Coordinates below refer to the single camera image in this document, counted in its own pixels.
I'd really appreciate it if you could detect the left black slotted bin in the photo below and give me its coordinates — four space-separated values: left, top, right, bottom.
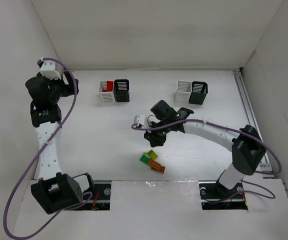
113 79 130 103

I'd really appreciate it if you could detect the right black slotted bin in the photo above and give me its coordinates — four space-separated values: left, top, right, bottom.
188 81 208 105

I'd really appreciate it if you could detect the aluminium rail right side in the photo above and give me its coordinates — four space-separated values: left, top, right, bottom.
233 69 273 173

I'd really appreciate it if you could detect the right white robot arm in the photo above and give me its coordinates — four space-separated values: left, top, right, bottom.
144 100 267 196

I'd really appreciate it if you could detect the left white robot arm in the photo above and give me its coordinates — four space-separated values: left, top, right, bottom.
25 70 95 215

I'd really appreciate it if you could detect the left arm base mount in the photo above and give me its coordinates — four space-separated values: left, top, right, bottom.
65 180 112 211

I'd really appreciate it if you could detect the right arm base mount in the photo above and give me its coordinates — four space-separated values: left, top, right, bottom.
199 181 248 210

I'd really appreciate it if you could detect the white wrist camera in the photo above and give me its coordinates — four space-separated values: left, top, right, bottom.
134 114 147 127
38 58 64 80

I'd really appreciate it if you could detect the left white slotted bin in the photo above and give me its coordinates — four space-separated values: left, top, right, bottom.
99 80 115 103

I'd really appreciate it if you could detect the green square lego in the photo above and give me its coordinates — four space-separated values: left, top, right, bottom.
140 155 150 164

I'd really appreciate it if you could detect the orange lego plate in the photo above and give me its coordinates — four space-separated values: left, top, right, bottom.
147 159 165 174

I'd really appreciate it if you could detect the right white slotted bin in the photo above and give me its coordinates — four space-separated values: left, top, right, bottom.
175 80 192 104

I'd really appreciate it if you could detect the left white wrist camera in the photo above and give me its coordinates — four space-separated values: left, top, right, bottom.
38 58 64 80

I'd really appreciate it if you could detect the black slotted bin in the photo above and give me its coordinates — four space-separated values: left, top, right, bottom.
188 81 208 105
113 79 130 103

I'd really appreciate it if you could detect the white slotted bin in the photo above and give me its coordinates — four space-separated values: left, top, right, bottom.
175 80 192 104
99 80 115 103

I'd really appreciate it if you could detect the red lego plate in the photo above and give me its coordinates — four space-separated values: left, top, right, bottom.
103 80 114 92

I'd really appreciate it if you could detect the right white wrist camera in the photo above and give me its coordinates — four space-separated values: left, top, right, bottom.
134 114 147 127

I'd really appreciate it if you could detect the lime green lego lower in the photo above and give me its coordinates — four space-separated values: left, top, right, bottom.
146 150 158 161

